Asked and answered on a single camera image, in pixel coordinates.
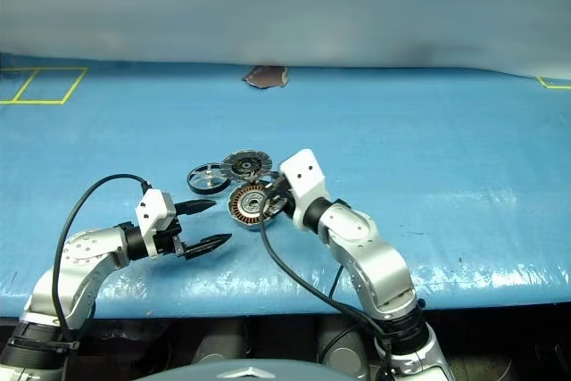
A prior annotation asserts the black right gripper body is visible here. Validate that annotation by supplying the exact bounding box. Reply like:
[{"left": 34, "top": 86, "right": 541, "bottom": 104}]
[{"left": 269, "top": 177, "right": 296, "bottom": 220}]

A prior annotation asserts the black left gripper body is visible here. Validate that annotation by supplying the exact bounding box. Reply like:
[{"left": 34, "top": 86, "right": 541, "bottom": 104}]
[{"left": 151, "top": 203, "right": 185, "bottom": 259}]

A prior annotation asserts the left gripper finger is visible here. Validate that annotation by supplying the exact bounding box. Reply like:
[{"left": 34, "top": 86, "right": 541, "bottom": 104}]
[
  {"left": 181, "top": 233, "right": 232, "bottom": 262},
  {"left": 174, "top": 199, "right": 217, "bottom": 217}
]

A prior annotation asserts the black spoked rotor ring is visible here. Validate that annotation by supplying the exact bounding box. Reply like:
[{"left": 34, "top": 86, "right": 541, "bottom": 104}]
[{"left": 186, "top": 162, "right": 233, "bottom": 197}]

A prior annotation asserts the motor housing with copper windings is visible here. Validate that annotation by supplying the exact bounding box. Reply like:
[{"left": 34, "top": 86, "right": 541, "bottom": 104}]
[{"left": 228, "top": 183, "right": 281, "bottom": 234}]

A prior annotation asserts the silver round motor lid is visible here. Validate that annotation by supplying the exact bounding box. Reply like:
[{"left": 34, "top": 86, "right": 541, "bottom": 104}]
[{"left": 219, "top": 148, "right": 272, "bottom": 184}]

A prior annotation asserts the dark rounded shape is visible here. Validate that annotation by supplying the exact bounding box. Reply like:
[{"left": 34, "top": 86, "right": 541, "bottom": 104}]
[
  {"left": 316, "top": 317, "right": 372, "bottom": 377},
  {"left": 191, "top": 321, "right": 251, "bottom": 367}
]

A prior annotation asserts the brown torn cover patch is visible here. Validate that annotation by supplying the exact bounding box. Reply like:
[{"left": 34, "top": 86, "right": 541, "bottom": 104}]
[{"left": 242, "top": 65, "right": 290, "bottom": 89}]

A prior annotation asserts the blue plastic table cover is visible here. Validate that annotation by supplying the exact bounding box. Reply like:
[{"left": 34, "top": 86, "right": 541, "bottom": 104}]
[{"left": 0, "top": 53, "right": 571, "bottom": 320}]

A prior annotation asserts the grey robot torso with logo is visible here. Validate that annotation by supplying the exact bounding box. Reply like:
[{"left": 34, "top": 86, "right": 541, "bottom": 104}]
[{"left": 155, "top": 357, "right": 353, "bottom": 381}]

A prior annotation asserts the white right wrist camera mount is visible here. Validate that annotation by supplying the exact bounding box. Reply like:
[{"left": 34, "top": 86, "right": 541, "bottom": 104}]
[{"left": 279, "top": 147, "right": 332, "bottom": 233}]

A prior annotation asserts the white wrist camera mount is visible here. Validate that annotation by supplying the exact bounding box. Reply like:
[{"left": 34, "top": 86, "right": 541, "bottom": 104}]
[
  {"left": 279, "top": 147, "right": 332, "bottom": 233},
  {"left": 135, "top": 188, "right": 179, "bottom": 260}
]

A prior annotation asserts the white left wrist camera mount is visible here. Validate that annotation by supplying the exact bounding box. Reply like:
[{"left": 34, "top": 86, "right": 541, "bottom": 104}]
[{"left": 135, "top": 188, "right": 179, "bottom": 260}]

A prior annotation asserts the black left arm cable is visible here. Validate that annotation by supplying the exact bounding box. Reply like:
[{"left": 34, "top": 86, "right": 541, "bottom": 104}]
[{"left": 50, "top": 172, "right": 153, "bottom": 381}]

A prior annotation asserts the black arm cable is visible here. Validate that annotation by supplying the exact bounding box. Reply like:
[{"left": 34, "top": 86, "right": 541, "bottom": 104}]
[
  {"left": 257, "top": 188, "right": 398, "bottom": 381},
  {"left": 50, "top": 172, "right": 153, "bottom": 381}
]

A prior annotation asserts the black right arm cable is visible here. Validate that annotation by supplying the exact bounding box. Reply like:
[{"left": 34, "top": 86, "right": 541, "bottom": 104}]
[{"left": 257, "top": 188, "right": 398, "bottom": 381}]

